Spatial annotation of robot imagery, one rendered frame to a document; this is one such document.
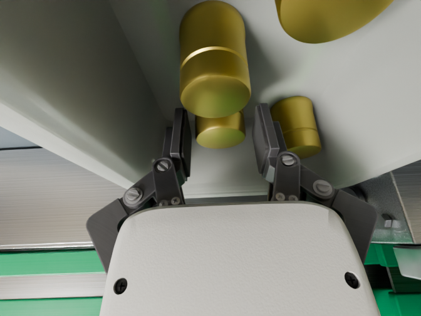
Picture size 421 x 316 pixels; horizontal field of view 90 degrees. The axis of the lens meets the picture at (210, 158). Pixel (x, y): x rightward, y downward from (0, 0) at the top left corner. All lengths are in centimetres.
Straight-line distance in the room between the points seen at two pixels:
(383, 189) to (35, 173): 37
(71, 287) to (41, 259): 5
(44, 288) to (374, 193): 35
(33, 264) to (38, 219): 5
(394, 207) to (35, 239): 35
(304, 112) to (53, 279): 32
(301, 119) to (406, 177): 8
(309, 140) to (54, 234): 28
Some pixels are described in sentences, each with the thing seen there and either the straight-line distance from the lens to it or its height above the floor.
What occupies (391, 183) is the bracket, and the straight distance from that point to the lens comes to 20.
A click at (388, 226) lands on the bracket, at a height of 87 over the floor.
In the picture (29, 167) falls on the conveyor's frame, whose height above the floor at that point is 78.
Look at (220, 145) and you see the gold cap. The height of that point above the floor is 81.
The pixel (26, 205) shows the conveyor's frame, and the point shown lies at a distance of 34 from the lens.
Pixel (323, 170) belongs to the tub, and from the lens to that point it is 20.
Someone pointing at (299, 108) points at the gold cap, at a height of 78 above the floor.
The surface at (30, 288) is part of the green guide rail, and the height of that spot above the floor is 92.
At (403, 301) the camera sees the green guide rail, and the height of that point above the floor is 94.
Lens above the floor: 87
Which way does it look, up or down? 20 degrees down
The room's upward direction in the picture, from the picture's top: 178 degrees clockwise
